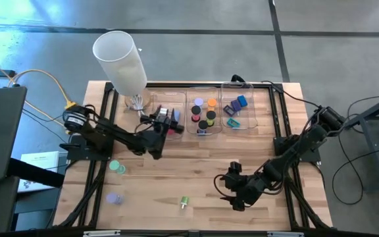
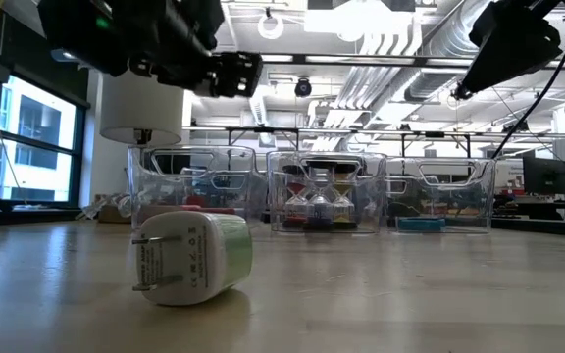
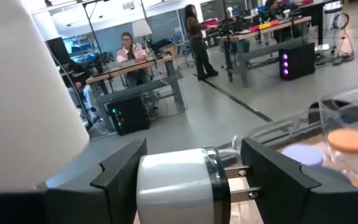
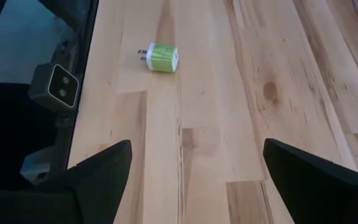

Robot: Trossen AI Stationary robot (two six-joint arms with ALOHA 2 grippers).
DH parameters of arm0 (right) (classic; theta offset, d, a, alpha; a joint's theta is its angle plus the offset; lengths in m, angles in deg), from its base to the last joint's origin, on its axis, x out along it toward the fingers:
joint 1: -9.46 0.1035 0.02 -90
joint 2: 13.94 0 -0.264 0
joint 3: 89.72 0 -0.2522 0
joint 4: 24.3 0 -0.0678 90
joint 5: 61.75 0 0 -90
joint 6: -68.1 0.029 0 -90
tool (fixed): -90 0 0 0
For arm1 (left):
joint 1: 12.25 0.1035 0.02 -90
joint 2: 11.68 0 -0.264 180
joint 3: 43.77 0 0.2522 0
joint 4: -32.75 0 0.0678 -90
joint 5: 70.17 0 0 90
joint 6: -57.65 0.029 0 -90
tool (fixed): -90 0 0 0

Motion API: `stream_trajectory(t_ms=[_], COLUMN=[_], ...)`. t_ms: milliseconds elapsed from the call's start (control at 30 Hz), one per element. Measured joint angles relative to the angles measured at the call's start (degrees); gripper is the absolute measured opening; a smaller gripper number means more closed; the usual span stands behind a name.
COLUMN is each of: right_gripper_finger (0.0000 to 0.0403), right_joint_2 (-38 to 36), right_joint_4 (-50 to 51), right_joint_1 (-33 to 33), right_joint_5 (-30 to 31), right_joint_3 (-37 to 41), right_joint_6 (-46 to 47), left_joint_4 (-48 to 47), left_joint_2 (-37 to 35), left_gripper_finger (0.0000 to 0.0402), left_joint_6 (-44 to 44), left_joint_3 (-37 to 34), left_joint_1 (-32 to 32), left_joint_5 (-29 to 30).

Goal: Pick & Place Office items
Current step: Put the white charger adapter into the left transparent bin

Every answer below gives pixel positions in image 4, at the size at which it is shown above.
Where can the green wall charger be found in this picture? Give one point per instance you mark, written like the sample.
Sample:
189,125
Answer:
163,58

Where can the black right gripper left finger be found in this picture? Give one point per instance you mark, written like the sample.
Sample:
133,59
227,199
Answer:
73,202

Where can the grey table-level camera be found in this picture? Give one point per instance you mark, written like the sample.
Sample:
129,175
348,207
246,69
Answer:
54,87

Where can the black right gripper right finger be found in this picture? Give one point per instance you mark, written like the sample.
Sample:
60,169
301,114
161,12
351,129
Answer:
322,196

